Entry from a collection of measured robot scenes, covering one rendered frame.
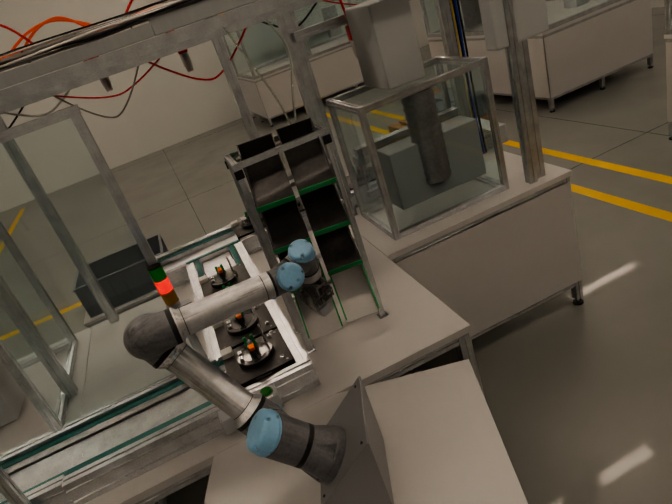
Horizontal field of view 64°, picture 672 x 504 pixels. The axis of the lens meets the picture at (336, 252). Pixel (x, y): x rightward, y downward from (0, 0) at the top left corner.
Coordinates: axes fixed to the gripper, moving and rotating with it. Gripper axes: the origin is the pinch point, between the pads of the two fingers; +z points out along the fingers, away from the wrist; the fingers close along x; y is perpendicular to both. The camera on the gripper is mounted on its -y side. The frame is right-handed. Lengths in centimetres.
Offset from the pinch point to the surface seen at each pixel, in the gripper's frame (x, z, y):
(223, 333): -30, 32, -34
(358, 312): 11.1, 15.8, 6.3
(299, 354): -15.0, 18.3, 2.2
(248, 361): -30.5, 16.3, -8.1
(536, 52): 432, 245, -197
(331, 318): 1.9, 14.0, 1.8
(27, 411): -115, 50, -79
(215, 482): -62, 10, 21
